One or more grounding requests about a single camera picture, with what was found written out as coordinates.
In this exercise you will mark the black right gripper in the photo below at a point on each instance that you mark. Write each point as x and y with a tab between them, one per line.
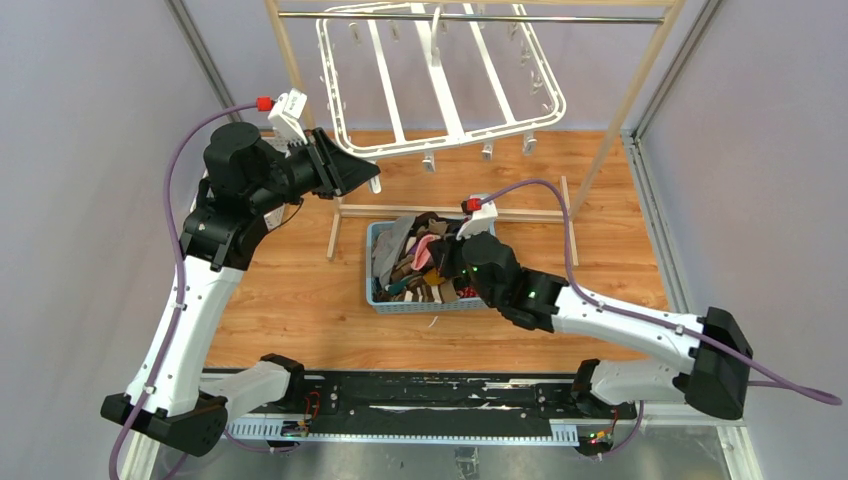
442	251

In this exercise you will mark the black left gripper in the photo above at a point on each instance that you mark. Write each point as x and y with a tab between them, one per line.
336	170

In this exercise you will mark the white plastic clip hanger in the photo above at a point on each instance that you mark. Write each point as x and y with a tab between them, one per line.
427	26

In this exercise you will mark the pink patterned sock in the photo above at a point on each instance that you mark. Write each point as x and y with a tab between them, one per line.
421	254

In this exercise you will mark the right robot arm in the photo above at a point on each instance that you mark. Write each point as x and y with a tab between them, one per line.
698	360

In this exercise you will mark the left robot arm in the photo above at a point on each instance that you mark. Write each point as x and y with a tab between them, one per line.
166	400

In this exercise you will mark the mustard yellow sock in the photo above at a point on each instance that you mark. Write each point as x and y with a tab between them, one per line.
434	278

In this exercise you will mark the red sock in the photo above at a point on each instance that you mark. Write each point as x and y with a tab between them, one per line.
467	293

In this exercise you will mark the brown white striped sock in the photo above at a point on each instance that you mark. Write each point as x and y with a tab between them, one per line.
417	290

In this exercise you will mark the grey sock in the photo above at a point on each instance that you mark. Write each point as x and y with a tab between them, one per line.
388	247

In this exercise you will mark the blue plastic sock basket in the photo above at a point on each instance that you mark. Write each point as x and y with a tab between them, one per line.
370	283

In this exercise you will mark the wooden clothes rack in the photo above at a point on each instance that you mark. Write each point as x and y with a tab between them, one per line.
663	26

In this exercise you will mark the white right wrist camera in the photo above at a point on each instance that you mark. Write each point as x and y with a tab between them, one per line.
479	213

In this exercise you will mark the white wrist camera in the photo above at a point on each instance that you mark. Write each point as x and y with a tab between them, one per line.
479	213
285	114

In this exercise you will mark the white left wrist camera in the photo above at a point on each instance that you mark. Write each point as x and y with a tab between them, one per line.
285	114

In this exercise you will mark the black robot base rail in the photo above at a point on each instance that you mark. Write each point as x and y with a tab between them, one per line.
452	408

